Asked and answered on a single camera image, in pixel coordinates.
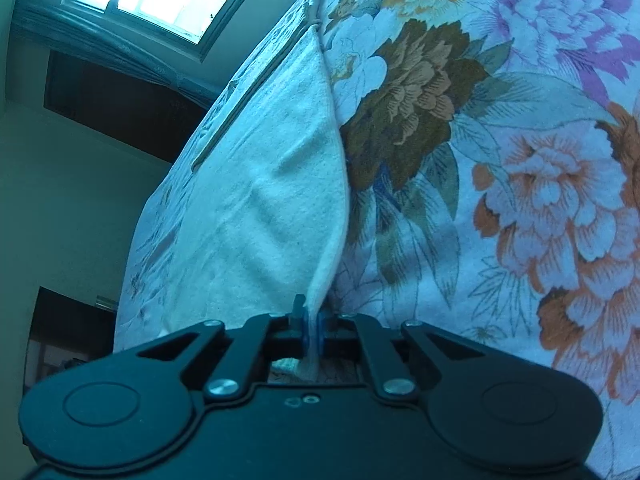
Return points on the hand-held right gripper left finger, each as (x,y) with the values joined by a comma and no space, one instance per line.
(301,329)

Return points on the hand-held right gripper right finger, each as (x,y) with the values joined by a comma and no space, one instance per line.
(323,330)

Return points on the cream knit sweater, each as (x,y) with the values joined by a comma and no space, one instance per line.
(260,200)

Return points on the floral bed sheet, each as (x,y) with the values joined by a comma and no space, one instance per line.
(500,110)

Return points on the dark wooden wardrobe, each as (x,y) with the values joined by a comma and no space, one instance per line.
(120,110)

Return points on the blue window curtain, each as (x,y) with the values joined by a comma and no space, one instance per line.
(120,55)

